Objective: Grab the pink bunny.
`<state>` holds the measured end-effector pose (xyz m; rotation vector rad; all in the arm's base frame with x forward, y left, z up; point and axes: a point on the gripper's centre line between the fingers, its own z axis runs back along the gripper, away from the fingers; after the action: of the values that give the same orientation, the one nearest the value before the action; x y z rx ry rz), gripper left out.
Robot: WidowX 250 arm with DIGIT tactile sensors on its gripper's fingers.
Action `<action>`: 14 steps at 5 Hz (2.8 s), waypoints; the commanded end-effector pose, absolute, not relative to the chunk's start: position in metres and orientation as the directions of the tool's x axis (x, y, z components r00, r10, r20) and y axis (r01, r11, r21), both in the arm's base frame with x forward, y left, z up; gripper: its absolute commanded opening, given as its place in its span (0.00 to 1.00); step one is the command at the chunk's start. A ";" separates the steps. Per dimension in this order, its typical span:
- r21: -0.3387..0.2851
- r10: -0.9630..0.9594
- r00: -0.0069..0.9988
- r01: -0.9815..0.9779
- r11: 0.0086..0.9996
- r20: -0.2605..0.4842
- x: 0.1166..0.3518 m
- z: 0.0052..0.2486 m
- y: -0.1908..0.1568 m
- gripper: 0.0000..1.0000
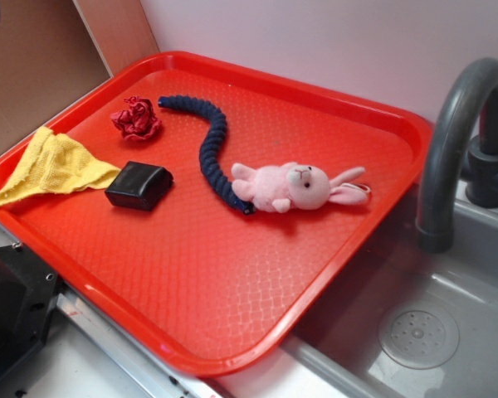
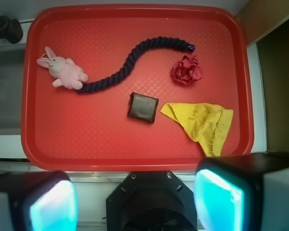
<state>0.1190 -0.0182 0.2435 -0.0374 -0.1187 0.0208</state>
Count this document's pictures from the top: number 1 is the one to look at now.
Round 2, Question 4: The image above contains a grey plastic faucet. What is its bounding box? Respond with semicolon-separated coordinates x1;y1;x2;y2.
416;57;498;253

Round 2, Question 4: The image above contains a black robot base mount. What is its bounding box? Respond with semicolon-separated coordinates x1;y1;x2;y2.
0;245;61;380

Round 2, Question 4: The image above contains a grey toy sink basin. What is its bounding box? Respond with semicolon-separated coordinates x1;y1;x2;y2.
282;192;498;397

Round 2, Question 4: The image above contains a black rectangular block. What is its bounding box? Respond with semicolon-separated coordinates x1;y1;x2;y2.
105;161;173;211

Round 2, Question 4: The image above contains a red plastic tray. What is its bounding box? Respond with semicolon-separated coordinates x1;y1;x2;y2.
0;52;432;376

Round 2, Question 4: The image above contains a brown cardboard panel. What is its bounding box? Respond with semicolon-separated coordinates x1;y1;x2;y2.
0;1;159;155

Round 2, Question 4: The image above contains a pink plush bunny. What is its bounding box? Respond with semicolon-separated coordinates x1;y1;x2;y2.
232;162;370;213

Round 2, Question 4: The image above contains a red crumpled scrunchie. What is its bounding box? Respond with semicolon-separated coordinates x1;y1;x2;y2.
110;95;162;142

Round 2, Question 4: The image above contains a yellow knitted cloth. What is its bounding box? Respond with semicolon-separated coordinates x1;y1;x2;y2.
0;126;120;207

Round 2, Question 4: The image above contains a dark blue twisted rope toy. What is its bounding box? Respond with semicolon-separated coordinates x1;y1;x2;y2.
158;95;256;216

